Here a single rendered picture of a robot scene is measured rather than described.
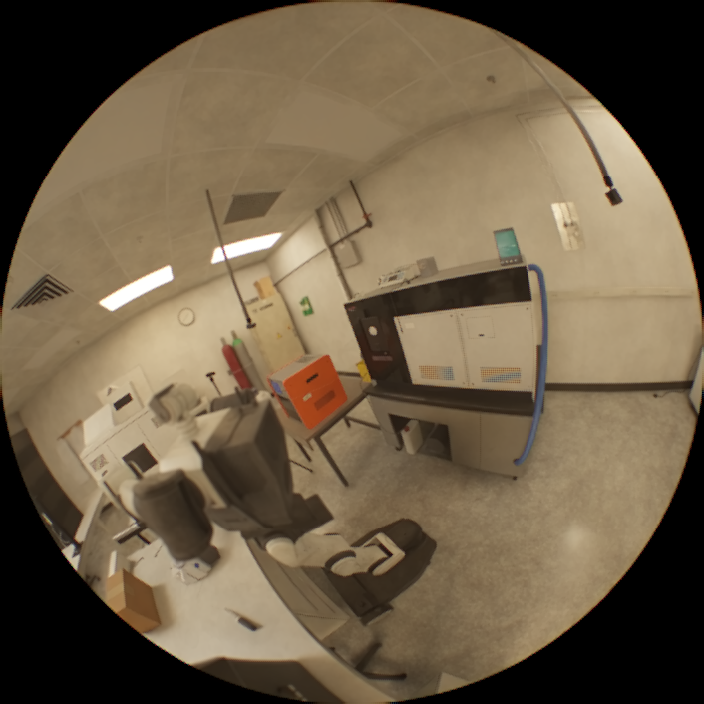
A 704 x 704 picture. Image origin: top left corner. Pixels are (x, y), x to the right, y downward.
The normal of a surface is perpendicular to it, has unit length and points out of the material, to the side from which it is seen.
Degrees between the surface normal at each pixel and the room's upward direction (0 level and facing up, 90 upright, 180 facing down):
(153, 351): 90
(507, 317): 90
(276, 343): 90
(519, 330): 90
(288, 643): 0
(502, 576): 0
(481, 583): 0
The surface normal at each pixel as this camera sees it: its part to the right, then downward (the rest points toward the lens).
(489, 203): -0.66, 0.45
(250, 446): 0.19, 0.19
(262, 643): -0.34, -0.89
